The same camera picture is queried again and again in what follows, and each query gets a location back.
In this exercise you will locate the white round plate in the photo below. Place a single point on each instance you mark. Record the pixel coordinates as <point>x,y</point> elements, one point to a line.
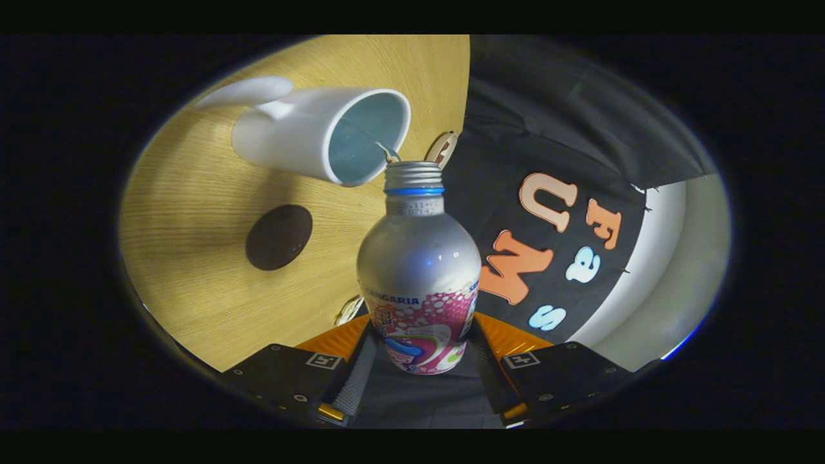
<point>445,145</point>

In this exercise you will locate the black backdrop cloth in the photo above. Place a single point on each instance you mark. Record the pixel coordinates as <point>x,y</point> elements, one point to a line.
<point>548,116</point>

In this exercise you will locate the silver juice bottle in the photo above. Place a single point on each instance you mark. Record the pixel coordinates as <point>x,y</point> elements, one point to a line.
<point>419,264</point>

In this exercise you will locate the white compartment tray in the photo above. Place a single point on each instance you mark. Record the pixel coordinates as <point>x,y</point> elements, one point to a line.
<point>348,310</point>

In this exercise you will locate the white cup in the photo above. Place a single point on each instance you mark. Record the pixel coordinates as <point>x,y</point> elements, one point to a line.
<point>290,135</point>

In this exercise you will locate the wooden table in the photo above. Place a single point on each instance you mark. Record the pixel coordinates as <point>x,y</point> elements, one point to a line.
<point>193,258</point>

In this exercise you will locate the pale juice stream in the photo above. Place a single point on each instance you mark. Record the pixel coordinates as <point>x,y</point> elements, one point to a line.
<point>388,153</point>

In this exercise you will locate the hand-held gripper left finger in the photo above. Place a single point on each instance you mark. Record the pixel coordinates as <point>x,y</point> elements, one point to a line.
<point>354,380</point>

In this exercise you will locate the dark round coaster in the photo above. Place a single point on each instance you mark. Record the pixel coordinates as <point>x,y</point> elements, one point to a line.
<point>278,237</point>

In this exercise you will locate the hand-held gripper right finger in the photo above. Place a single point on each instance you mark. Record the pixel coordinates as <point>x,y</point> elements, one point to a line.
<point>490,380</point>

